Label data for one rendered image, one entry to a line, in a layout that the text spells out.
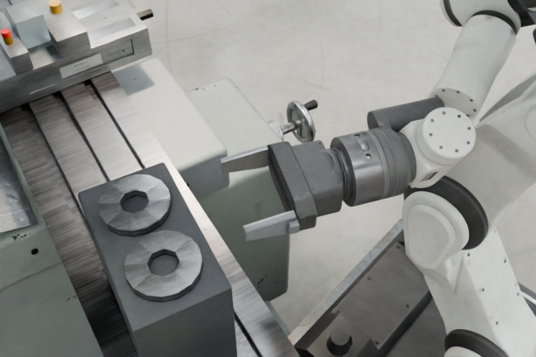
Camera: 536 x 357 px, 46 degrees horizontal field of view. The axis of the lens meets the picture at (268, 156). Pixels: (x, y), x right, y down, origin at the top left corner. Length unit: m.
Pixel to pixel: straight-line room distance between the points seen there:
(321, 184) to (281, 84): 1.99
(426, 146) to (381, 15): 2.41
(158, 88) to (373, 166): 0.73
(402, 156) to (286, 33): 2.26
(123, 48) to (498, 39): 0.73
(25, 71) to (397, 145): 0.74
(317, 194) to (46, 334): 0.87
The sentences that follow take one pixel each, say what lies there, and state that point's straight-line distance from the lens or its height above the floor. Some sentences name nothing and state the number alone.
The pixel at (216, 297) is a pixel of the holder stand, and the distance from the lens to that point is 0.74.
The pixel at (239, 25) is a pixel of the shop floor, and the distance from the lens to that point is 3.03.
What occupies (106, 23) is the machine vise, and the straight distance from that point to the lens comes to 1.32.
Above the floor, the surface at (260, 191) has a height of 0.69.
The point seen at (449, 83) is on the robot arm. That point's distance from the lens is 0.84.
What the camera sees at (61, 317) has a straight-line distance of 1.43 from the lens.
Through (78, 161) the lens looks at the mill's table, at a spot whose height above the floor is 0.97.
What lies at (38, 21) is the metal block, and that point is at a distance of 1.25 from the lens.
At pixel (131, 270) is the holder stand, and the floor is 1.17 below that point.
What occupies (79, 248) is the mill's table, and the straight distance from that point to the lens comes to 1.03.
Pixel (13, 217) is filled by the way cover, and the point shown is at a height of 0.90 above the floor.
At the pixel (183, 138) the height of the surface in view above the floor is 0.89.
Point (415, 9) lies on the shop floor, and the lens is 3.22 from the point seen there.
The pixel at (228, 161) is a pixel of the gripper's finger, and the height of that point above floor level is 1.21.
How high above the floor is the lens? 1.78
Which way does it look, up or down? 48 degrees down
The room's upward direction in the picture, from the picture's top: straight up
